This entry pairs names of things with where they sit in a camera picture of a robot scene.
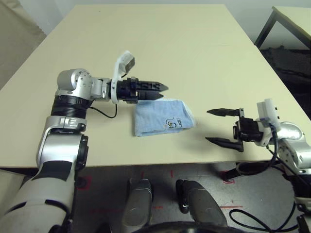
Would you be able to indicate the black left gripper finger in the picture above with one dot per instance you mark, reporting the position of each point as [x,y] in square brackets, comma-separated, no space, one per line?
[153,85]
[150,95]

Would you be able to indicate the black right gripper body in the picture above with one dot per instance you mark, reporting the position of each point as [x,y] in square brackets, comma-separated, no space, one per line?
[247,131]

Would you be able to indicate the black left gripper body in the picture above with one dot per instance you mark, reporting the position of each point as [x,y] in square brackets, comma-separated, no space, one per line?
[127,89]

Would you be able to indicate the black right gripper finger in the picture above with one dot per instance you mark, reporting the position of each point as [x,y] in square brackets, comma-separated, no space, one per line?
[224,142]
[222,111]

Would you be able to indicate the blue towel white trim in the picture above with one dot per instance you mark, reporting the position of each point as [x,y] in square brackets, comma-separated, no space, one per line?
[160,116]

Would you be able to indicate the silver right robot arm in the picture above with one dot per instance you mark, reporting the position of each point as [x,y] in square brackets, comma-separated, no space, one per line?
[291,145]

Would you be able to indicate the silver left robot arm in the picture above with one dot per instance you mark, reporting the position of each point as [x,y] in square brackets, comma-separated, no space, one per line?
[60,145]

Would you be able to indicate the black table base bar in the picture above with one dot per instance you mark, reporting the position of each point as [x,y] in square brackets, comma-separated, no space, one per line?
[233,173]
[81,182]

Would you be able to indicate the red floor tape corner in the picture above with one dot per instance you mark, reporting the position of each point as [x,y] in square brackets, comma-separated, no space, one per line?
[88,182]
[228,180]

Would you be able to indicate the red floor tape strip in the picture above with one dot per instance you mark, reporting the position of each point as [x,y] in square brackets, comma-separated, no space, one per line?
[230,206]

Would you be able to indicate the grey robot right leg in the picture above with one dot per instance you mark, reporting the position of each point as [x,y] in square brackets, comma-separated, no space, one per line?
[201,206]

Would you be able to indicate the grey robot leg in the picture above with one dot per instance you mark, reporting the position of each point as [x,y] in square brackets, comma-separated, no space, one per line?
[138,206]
[201,206]

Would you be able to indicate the dark robot torso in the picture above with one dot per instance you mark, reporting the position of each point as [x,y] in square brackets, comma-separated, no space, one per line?
[189,228]

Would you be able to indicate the grey robot left leg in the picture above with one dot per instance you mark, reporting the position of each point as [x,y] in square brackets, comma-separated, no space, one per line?
[138,206]

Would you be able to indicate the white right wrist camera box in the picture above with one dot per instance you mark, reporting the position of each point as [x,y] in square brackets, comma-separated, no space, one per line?
[266,119]

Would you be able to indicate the beige side table black frame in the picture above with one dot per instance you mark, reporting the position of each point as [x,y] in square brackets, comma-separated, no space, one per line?
[286,21]

